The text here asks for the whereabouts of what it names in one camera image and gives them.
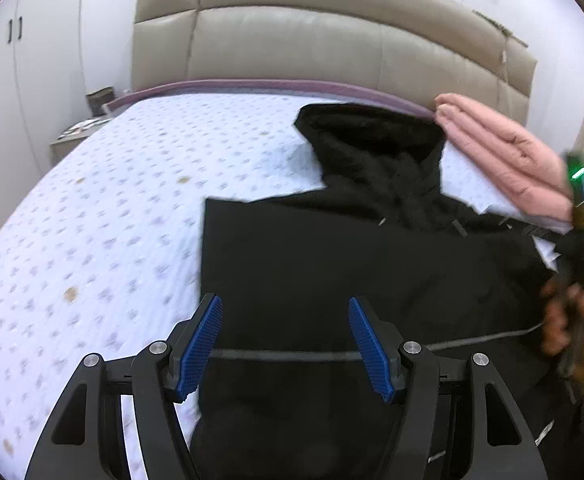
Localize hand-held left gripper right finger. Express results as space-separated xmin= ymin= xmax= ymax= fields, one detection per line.
xmin=348 ymin=296 xmax=550 ymax=480

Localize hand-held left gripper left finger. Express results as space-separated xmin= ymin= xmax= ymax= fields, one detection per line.
xmin=24 ymin=294 xmax=224 ymax=480

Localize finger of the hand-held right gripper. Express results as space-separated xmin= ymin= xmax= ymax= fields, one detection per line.
xmin=497 ymin=216 xmax=568 ymax=248

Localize black hooded jacket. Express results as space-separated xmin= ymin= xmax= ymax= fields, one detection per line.
xmin=189 ymin=102 xmax=584 ymax=480

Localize person's right hand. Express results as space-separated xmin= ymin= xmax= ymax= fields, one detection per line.
xmin=541 ymin=276 xmax=584 ymax=407

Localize folded pink quilt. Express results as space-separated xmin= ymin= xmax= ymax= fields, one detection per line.
xmin=433 ymin=92 xmax=580 ymax=223

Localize bed with floral sheet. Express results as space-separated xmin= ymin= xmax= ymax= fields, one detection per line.
xmin=0 ymin=91 xmax=573 ymax=480

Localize dried twig bundle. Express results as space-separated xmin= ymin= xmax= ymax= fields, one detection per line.
xmin=472 ymin=9 xmax=531 ymax=50

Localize grey nightstand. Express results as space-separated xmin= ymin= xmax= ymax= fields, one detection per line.
xmin=49 ymin=115 xmax=113 ymax=167

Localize magazines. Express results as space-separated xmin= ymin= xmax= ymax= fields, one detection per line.
xmin=56 ymin=118 xmax=111 ymax=140

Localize small dark box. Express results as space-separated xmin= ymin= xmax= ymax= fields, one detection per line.
xmin=86 ymin=87 xmax=117 ymax=117

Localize purple under sheet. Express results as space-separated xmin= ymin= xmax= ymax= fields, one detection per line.
xmin=104 ymin=79 xmax=435 ymax=117

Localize white wardrobe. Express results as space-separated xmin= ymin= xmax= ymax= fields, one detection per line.
xmin=0 ymin=0 xmax=88 ymax=261

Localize beige padded headboard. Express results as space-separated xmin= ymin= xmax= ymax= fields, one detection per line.
xmin=130 ymin=0 xmax=539 ymax=128

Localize white hanging cable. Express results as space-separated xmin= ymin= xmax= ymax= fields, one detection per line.
xmin=498 ymin=35 xmax=529 ymax=127

